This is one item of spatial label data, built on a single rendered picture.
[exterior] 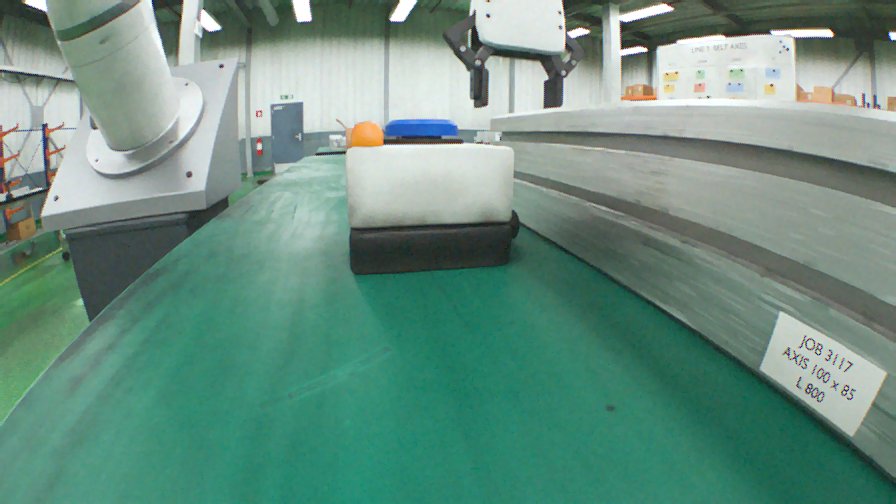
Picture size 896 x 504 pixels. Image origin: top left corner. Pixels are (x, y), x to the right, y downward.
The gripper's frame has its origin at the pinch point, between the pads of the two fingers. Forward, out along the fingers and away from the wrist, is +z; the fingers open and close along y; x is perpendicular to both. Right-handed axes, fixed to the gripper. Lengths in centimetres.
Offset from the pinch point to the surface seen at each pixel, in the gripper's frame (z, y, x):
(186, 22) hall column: -228, 333, -556
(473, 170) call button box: 6.1, 11.1, 21.3
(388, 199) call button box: 7.4, 15.0, 21.3
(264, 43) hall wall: -315, 332, -1074
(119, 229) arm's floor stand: 11.9, 47.1, -0.3
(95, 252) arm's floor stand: 14, 52, 0
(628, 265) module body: 9.8, 4.9, 25.6
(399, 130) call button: 4.2, 14.3, 18.8
